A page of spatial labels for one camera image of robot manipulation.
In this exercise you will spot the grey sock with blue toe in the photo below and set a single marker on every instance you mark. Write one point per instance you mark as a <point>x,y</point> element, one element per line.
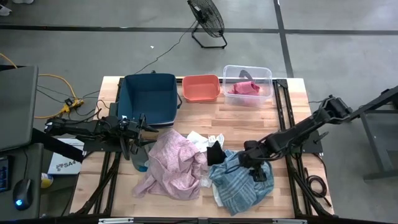
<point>143,169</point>

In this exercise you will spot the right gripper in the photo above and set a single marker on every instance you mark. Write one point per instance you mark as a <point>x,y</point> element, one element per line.
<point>252,155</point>

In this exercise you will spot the dark grey desk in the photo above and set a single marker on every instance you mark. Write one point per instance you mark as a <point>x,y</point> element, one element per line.
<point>37,174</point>

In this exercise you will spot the black keyboard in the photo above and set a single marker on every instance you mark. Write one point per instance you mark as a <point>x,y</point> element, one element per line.
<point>3,174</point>

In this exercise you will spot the black side table frame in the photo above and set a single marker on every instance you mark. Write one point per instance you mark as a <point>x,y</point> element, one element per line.
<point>371,143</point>

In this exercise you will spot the white cardboard box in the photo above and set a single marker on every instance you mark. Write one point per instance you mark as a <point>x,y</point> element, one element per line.
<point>66,163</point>

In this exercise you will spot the grey flat monitor panel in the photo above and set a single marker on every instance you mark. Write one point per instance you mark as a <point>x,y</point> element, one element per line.
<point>17,105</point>

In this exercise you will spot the black support post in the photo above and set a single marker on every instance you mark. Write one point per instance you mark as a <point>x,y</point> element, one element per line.
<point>125,152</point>

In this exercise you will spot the black cloth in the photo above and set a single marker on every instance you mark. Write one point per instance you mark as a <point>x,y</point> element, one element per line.
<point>216,155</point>

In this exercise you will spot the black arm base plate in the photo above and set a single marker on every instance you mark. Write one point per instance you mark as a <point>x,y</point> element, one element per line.
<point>314,146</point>
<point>99,146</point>

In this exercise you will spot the black diagonal strut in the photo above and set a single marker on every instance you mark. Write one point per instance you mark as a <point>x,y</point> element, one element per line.
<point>56,144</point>

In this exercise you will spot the yellow white cup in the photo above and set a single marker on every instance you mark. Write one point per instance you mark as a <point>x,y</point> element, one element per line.
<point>46,182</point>

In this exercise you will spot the large pale pink cloth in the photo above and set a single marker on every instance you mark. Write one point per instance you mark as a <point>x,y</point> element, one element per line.
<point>171,161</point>

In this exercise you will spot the white cloth with tags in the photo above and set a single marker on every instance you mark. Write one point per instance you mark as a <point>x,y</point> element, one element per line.
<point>199,141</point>

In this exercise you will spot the orange plastic bin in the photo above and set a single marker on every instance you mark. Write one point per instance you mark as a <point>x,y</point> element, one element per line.
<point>200,88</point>

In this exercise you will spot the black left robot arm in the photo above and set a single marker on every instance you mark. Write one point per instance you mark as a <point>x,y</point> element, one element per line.
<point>81,127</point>

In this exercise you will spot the black computer mouse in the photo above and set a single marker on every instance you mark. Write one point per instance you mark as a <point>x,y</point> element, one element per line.
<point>23,193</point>

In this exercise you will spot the plain white cloth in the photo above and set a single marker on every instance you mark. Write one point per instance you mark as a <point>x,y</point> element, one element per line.
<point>217,197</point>

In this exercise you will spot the silver metal bracket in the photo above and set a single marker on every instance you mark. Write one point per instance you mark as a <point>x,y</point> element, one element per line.
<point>289,221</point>
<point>115,221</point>

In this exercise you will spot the navy fabric storage bin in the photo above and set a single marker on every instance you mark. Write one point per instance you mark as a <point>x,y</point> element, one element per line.
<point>149,93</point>

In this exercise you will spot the white shoe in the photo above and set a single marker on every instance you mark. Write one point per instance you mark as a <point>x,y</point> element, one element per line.
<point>23,1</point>
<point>4,10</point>

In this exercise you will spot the black extrusion frame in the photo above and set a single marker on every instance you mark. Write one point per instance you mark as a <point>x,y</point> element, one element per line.
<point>281,83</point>
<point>109,174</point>

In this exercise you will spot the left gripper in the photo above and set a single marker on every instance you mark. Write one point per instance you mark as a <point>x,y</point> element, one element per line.
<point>133,132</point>

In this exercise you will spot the black floor fan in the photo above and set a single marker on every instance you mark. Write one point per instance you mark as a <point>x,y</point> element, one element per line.
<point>206,15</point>

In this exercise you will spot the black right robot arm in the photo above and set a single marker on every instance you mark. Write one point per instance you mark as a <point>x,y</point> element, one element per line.
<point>295,133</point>

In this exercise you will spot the deep pink cloth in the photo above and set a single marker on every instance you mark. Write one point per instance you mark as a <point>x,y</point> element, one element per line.
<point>245,88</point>

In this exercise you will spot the clear plastic bin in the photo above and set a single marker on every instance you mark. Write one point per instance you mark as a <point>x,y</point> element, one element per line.
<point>264,77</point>

